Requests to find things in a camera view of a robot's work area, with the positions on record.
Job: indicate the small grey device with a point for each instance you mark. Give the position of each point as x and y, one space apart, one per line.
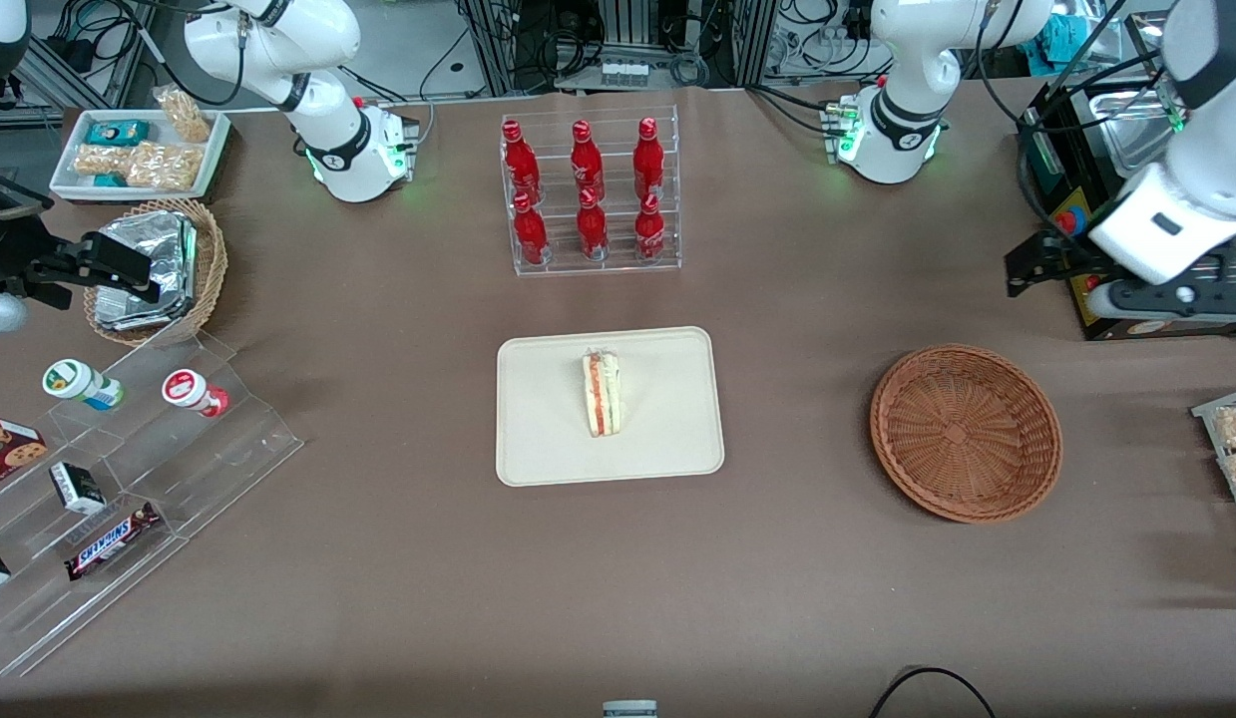
629 710

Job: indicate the red lid yogurt bottle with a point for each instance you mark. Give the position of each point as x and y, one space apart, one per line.
189 391

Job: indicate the white plug strip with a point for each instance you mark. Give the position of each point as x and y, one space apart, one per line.
622 73

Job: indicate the clear acrylic bottle rack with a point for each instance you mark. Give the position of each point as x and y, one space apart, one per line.
618 267

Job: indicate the beige rectangular tray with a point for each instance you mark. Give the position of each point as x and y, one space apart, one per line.
538 419

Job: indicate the white rectangular snack tray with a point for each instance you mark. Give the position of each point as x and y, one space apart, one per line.
67 178

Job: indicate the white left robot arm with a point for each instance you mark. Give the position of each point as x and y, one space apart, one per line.
907 60

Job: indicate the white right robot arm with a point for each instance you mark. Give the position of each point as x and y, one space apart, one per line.
308 60

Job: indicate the aluminium rack frame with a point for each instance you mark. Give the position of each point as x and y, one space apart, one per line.
757 40

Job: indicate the triangle sandwich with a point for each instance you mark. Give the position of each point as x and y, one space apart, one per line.
603 394

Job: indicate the Snickers chocolate bar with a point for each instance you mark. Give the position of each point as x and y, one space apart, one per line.
109 543

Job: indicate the black food warmer machine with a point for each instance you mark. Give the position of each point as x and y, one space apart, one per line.
1066 160

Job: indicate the clear tray with snacks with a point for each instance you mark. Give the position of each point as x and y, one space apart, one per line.
1211 409

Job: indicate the green lid yogurt bottle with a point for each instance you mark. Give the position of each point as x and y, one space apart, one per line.
74 382

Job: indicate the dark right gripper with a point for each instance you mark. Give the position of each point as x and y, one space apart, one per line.
9 244

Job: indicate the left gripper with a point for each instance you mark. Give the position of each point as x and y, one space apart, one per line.
1064 253

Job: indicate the small black white box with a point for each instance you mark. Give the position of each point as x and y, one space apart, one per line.
77 489

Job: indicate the stainless steel pan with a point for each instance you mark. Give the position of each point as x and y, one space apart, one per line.
1126 130

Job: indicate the clear bag of puffed snacks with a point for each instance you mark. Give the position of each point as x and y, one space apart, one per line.
164 167
186 118
99 160

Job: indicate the clear acrylic stepped display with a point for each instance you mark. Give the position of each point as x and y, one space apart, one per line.
208 469

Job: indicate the small teal snack packet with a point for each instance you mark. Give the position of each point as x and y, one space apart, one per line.
109 180

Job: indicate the tan wicker basket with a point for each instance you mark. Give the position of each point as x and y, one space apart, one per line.
210 269

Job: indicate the red soda bottle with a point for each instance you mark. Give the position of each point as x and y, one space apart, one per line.
586 165
647 160
592 229
530 234
649 231
521 165

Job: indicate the silver foil packet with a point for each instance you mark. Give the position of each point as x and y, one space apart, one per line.
164 244
129 314

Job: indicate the red cookie box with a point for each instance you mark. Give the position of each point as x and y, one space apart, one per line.
4 451

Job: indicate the round brown wicker basket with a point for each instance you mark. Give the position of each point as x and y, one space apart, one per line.
962 434

